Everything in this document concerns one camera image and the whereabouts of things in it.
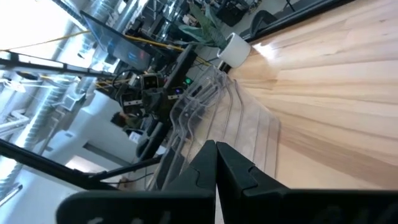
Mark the black metal rig frame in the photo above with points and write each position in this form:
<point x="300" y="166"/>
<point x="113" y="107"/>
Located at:
<point x="46" y="165"/>

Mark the person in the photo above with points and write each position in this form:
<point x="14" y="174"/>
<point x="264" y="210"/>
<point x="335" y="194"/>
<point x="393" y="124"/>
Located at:
<point x="119" y="119"/>

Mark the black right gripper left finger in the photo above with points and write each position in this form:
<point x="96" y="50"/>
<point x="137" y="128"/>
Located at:
<point x="174" y="205"/>

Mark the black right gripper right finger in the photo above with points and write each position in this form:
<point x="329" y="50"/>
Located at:
<point x="248" y="205"/>

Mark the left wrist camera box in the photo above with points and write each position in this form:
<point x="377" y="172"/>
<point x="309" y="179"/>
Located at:
<point x="150" y="81"/>

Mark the green leafy plant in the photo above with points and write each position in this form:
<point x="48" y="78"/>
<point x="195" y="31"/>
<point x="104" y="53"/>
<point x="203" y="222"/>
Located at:
<point x="208" y="31"/>

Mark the white plant pot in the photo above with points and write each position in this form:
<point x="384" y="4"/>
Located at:
<point x="236" y="49"/>

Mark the black equipment case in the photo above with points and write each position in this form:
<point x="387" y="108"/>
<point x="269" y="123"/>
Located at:
<point x="233" y="12"/>

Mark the clear plastic basket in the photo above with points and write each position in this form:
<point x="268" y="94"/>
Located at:
<point x="217" y="118"/>
<point x="245" y="124"/>
<point x="267" y="140"/>

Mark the black table edge bar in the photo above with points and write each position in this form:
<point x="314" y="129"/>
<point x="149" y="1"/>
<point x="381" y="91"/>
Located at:
<point x="311" y="15"/>

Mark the silver ventilation duct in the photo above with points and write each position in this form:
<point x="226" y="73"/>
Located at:
<point x="46" y="109"/>

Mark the black flat monitor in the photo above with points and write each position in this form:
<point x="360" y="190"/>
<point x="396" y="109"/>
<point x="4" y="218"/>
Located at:
<point x="121" y="46"/>
<point x="180" y="68"/>

